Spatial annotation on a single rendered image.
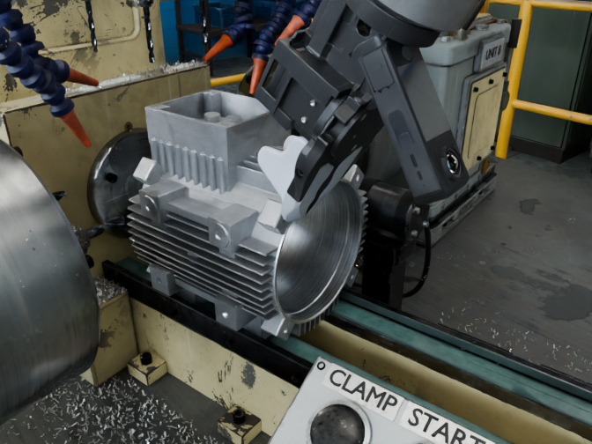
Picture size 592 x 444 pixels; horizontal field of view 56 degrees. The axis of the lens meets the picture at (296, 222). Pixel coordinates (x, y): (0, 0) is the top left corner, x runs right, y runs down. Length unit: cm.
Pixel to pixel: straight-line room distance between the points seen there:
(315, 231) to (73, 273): 31
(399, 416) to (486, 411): 31
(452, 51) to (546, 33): 296
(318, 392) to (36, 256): 24
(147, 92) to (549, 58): 332
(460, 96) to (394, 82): 63
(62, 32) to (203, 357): 46
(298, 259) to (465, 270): 40
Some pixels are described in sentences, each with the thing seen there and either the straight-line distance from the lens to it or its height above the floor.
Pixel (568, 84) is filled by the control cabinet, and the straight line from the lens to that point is 385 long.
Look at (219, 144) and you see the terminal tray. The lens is 55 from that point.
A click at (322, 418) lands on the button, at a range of 32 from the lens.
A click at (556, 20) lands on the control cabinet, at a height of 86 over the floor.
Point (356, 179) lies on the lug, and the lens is 60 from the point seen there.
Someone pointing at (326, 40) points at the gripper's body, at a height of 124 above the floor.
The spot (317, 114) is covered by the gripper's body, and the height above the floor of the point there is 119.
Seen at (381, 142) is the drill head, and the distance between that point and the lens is 80.
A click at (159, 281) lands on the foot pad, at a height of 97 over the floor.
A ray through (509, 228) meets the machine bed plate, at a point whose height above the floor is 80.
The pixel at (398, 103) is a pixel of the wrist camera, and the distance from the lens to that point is 39.
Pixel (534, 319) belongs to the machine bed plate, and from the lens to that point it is 91.
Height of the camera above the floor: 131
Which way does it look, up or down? 27 degrees down
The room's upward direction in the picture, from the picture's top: straight up
